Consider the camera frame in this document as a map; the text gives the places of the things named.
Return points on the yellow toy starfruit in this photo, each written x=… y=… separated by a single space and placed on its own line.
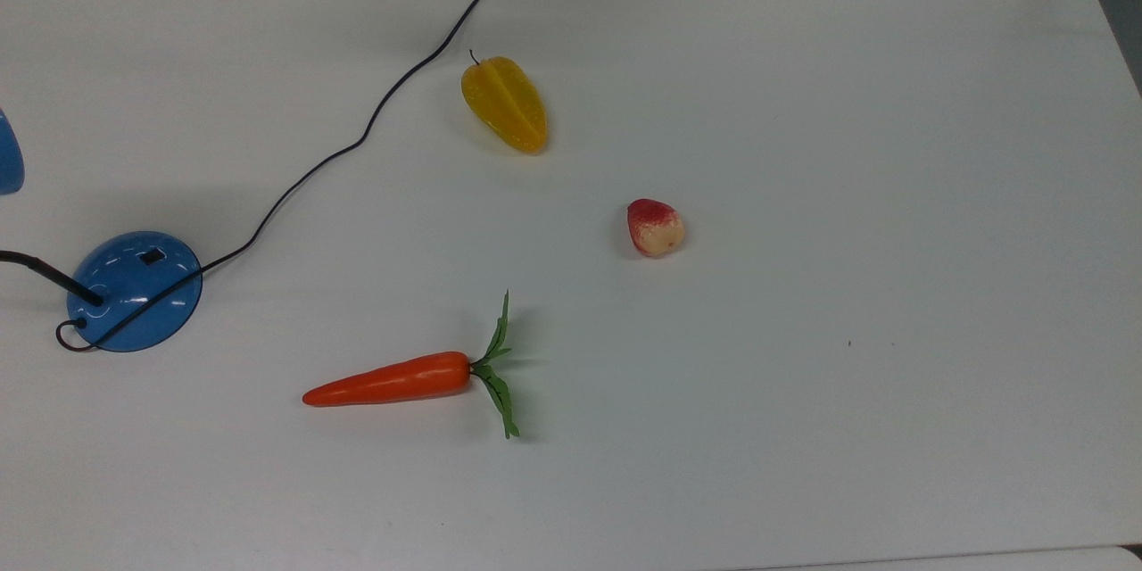
x=507 y=105

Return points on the red and cream toy fruit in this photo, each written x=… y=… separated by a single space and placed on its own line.
x=656 y=227

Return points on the orange toy carrot green leaves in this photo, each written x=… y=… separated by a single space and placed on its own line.
x=401 y=379

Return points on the blue desk lamp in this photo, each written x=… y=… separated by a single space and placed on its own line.
x=134 y=294

